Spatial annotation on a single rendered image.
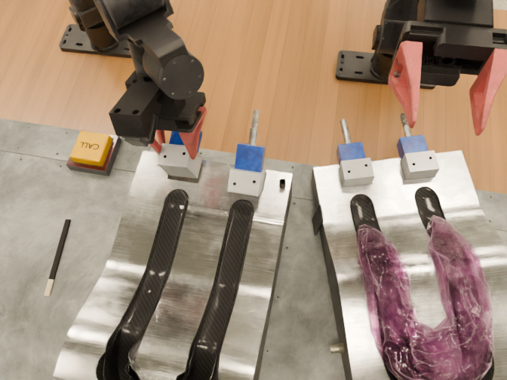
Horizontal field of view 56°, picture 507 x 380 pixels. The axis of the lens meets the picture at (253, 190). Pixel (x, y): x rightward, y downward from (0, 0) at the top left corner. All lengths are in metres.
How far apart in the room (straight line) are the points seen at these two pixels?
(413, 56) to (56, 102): 0.77
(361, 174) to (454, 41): 0.35
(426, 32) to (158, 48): 0.29
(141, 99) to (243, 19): 0.54
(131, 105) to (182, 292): 0.29
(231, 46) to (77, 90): 0.34
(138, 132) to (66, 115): 0.45
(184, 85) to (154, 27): 0.08
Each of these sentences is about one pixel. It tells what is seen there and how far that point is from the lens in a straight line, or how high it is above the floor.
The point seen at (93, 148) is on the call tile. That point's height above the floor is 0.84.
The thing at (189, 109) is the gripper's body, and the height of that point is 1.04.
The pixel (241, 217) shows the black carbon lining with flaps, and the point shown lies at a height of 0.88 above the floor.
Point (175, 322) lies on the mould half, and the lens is 0.70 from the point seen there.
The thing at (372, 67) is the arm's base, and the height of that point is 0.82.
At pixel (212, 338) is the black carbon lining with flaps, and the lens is 0.69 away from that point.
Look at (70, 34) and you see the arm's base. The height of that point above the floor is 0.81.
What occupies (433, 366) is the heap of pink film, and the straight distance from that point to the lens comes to 0.73.
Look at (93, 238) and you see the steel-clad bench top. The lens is 0.90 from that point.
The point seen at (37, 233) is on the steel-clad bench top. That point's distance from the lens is 0.95.
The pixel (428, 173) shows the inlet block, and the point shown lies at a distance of 0.85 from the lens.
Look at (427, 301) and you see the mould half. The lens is 0.75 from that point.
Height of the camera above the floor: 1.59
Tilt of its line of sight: 65 degrees down
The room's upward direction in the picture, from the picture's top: 7 degrees counter-clockwise
